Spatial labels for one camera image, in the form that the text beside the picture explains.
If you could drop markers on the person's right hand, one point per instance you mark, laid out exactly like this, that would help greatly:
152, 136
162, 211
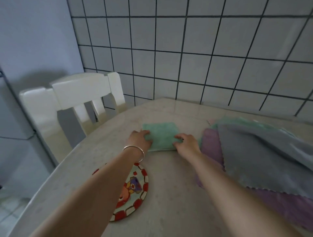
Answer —
189, 146

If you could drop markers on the person's left hand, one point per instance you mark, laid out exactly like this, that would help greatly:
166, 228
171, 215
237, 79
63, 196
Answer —
139, 141

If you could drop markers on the green cloth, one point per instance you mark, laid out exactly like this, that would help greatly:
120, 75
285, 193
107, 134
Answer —
161, 134

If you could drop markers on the red-bordered round placemat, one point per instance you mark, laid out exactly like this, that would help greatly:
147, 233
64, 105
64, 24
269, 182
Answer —
137, 193

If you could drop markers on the pile of cloths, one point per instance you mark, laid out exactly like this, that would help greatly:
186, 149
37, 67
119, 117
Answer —
256, 156

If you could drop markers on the person's right forearm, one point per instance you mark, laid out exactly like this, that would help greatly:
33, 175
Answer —
232, 195

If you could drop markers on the person's left forearm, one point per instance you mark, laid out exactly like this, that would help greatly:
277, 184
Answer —
93, 200

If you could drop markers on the white wooden chair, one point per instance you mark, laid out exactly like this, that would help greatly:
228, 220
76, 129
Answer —
39, 114
80, 92

